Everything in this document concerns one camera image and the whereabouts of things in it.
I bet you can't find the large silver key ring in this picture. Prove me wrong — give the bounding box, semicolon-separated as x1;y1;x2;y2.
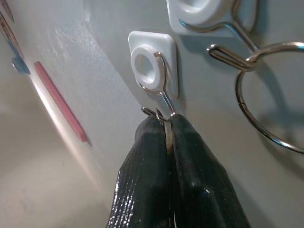
234;41;304;154

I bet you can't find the white adhesive wire wall hook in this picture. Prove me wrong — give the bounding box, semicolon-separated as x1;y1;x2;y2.
128;30;180;117
165;0;260;72

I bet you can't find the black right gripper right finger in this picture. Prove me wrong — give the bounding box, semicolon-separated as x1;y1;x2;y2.
171;113;253;228

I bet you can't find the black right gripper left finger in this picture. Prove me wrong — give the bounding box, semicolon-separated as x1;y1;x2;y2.
104;117;173;228

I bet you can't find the blue sticker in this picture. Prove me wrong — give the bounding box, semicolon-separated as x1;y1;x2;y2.
11;39;31;75

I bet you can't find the pink strip sticker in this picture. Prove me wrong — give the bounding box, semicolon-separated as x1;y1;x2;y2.
33;61;93;146

